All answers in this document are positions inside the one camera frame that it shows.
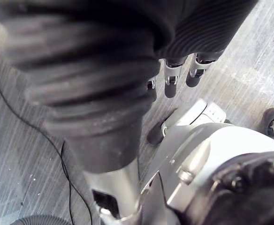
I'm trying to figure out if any thin black floor cable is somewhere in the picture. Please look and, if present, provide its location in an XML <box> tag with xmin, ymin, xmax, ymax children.
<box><xmin>60</xmin><ymin>139</ymin><xmax>76</xmax><ymax>225</ymax></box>
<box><xmin>0</xmin><ymin>37</ymin><xmax>93</xmax><ymax>225</ymax></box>

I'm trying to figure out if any right robot hand black cloth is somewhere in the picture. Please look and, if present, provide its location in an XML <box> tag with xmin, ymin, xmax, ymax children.
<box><xmin>0</xmin><ymin>0</ymin><xmax>258</xmax><ymax>225</ymax></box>

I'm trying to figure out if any grey ribbed hose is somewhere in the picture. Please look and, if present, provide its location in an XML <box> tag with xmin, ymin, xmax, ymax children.
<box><xmin>12</xmin><ymin>211</ymin><xmax>96</xmax><ymax>225</ymax></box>

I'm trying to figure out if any dark right robot foot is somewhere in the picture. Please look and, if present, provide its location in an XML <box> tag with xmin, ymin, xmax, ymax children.
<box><xmin>147</xmin><ymin>121</ymin><xmax>166</xmax><ymax>146</ymax></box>

